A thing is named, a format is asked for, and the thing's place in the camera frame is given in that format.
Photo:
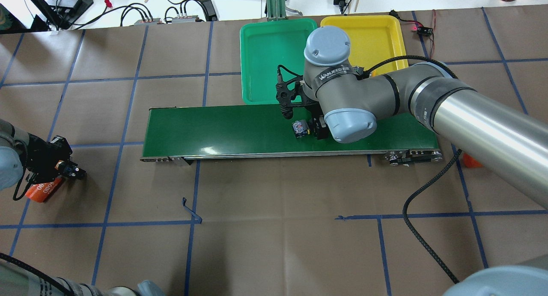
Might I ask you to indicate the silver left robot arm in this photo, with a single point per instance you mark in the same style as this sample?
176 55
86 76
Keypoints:
22 152

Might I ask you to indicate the green plastic tray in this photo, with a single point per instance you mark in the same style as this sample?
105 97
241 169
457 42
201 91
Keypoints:
264 46

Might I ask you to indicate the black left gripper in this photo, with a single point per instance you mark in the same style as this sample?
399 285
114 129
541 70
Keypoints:
41 154

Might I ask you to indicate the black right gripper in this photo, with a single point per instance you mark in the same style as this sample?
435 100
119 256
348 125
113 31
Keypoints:
319 128

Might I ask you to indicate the aluminium frame post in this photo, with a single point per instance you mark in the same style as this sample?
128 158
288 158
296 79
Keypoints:
276 10

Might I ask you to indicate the green conveyor belt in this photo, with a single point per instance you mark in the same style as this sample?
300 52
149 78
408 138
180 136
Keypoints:
260 131

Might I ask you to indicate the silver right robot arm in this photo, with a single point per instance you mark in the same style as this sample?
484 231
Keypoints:
511 144

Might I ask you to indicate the green push button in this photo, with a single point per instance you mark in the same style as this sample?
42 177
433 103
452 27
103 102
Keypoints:
301 128

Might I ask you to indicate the black power adapter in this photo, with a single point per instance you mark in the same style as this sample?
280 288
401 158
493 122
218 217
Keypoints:
210 12

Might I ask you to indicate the yellow plastic tray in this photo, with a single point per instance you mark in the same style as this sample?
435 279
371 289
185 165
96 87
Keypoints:
373 38

